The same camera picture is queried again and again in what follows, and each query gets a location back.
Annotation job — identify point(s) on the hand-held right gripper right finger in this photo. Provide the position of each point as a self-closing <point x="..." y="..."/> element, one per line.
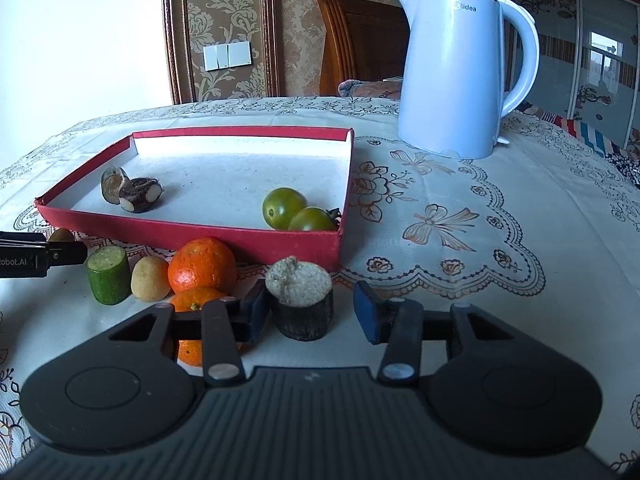
<point x="365" y="312"/>

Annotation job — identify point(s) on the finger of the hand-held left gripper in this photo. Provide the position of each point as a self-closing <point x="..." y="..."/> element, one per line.
<point x="67" y="254"/>

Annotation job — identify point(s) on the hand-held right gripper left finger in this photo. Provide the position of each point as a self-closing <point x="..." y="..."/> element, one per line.
<point x="259" y="312"/>

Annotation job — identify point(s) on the small brown-green fruit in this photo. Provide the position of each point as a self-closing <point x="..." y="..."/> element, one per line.
<point x="61" y="235"/>

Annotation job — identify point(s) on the thick dark sugarcane piece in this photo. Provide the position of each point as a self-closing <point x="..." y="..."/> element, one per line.
<point x="300" y="315"/>

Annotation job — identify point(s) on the green cucumber piece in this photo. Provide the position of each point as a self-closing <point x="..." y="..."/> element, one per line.
<point x="107" y="277"/>

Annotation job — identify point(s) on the orange mandarin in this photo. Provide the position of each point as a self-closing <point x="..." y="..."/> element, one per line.
<point x="202" y="265"/>
<point x="192" y="300"/>

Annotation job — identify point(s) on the yellow-brown oval fruit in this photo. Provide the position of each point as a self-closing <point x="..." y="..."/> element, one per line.
<point x="150" y="280"/>

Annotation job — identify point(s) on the dark taro pieces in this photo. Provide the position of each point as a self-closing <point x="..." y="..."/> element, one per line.
<point x="142" y="192"/>

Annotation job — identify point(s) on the green tomato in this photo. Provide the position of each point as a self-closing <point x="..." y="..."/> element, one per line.
<point x="282" y="207"/>
<point x="310" y="220"/>

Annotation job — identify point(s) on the red cardboard box tray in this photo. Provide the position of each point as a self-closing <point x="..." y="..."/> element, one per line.
<point x="215" y="180"/>

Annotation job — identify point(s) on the white electric kettle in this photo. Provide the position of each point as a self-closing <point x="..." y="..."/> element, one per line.
<point x="450" y="85"/>

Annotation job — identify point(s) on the brown wooden chair back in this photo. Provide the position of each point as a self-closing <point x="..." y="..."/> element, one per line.
<point x="360" y="40"/>

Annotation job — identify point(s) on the colourful striped cloth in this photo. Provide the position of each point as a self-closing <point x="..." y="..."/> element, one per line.
<point x="595" y="137"/>

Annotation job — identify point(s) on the dark patterned cloth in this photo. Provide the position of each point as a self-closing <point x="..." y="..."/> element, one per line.
<point x="630" y="165"/>

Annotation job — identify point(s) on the floral sliding door wardrobe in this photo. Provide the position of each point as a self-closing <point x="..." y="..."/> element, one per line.
<point x="560" y="60"/>

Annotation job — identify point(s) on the brown wooden wall moulding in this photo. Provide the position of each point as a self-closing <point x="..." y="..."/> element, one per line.
<point x="174" y="35"/>

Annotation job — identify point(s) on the white wall light switch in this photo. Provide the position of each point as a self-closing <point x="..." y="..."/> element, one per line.
<point x="227" y="56"/>

